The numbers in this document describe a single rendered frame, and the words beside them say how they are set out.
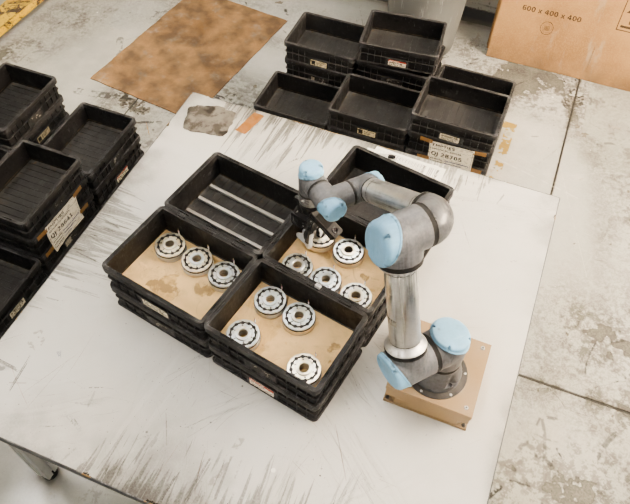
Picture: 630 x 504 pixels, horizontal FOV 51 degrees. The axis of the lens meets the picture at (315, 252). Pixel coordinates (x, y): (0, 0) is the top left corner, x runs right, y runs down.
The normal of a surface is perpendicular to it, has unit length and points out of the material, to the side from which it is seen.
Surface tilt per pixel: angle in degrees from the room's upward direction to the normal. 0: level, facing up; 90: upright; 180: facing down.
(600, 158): 0
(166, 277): 0
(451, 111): 0
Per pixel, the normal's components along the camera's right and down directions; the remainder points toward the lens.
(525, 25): -0.34, 0.57
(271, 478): 0.01, -0.59
